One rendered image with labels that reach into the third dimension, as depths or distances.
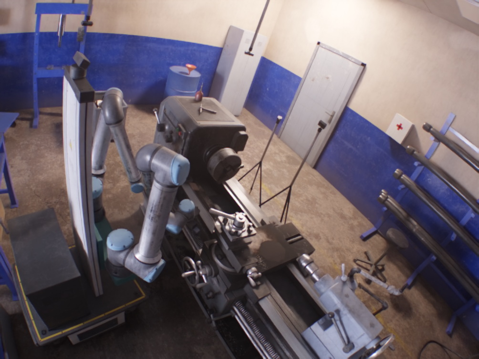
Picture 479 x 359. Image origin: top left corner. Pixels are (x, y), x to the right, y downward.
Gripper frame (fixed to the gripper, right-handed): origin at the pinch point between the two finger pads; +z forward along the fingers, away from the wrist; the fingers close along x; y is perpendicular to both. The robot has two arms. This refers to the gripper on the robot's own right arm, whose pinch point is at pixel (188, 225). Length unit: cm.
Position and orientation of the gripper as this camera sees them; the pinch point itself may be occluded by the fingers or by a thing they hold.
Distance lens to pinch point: 193.5
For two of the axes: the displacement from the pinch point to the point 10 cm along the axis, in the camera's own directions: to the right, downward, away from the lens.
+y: -6.9, 5.7, -4.6
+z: -1.3, 5.2, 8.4
